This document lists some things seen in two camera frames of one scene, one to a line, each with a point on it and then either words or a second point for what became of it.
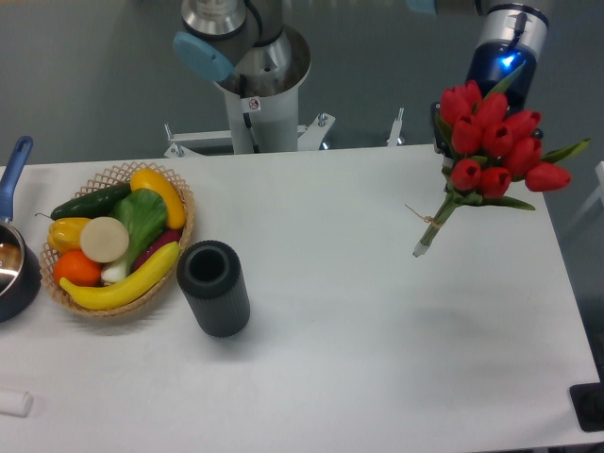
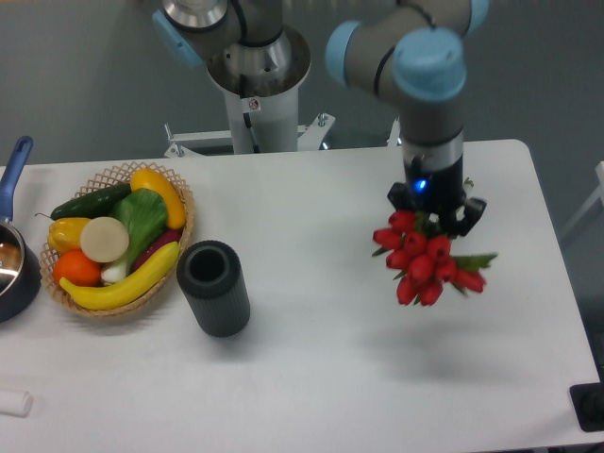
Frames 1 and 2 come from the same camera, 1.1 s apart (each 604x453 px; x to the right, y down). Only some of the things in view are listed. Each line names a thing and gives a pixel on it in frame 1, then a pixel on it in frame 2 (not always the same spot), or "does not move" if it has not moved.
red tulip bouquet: [490, 148] to [420, 257]
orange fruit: [76, 268] does not move
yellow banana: [92, 298] does not move
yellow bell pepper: [64, 233] does not move
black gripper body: [492, 63] to [434, 182]
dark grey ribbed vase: [212, 276] does not move
